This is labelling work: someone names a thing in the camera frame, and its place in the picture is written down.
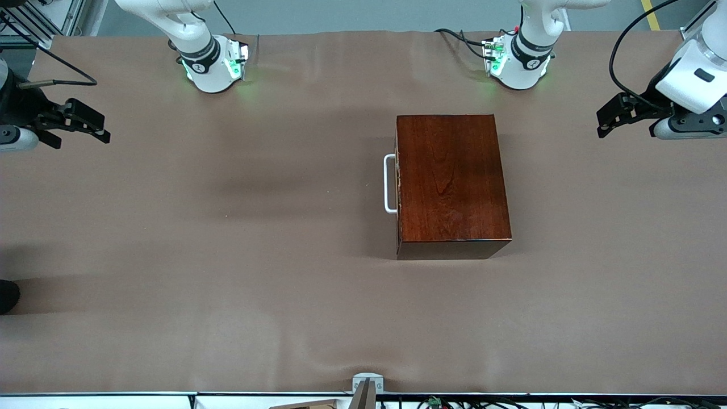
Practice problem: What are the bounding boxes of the wooden drawer with white handle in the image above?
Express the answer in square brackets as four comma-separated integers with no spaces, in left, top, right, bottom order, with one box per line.
[384,119,402,256]

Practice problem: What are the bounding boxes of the yellow floor tape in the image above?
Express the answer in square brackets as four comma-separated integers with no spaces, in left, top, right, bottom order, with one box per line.
[642,0,662,31]

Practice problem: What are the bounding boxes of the black round object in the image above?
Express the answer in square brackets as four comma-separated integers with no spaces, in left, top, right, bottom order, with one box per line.
[0,280,20,314]

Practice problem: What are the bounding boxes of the dark brown wooden cabinet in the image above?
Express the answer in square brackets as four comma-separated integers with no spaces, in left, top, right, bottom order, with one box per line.
[396,115,512,260]

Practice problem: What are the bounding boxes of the brown table cover cloth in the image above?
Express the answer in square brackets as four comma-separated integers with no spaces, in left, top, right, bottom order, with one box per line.
[0,30,727,395]

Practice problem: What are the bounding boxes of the brown cardboard piece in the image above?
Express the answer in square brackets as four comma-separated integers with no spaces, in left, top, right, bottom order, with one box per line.
[270,399,341,409]

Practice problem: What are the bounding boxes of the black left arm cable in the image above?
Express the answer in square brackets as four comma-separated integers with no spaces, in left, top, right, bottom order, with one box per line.
[609,0,679,107]

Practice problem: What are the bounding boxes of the aluminium frame structure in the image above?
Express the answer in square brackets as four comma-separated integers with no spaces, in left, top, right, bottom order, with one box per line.
[0,0,86,49]

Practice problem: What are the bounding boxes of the aluminium profile post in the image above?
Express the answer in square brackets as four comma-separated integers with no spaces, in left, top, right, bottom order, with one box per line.
[682,3,713,41]

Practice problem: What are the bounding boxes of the black right base cable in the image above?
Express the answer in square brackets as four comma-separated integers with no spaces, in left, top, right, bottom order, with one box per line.
[213,0,238,35]

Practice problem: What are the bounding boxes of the black left base cables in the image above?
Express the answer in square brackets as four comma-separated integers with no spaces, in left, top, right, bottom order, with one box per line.
[434,27,492,60]

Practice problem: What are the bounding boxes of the white table edge rail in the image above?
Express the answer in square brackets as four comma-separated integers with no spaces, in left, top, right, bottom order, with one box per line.
[0,392,353,409]

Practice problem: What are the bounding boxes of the black cable bundle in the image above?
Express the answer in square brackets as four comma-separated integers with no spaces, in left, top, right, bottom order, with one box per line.
[381,395,727,409]

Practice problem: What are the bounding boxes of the grey metal bracket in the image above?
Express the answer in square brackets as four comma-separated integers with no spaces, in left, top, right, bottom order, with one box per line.
[349,373,385,409]

